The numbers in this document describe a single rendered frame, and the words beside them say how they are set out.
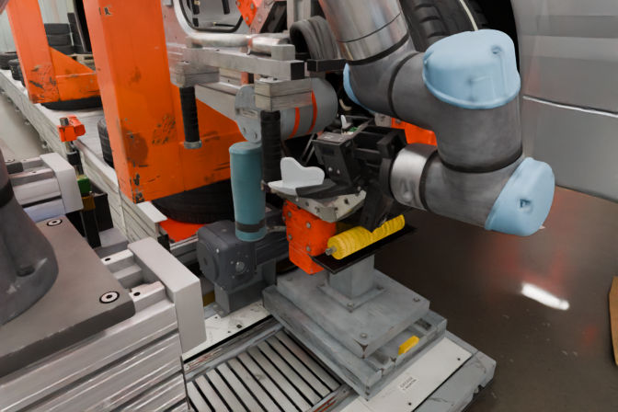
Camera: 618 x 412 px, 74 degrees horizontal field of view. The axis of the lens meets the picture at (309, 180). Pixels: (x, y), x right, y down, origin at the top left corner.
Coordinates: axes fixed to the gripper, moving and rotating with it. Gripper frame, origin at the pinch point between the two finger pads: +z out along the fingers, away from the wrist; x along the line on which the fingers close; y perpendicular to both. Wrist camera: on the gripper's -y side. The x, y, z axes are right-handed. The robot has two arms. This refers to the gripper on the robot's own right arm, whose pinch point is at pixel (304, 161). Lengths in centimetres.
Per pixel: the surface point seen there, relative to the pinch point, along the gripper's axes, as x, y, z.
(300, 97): -8.6, 6.5, 7.1
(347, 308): -13, -66, 26
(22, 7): -22, 46, 260
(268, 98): -3.0, 9.1, 7.8
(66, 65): -27, 8, 265
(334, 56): -16.6, 10.5, 4.5
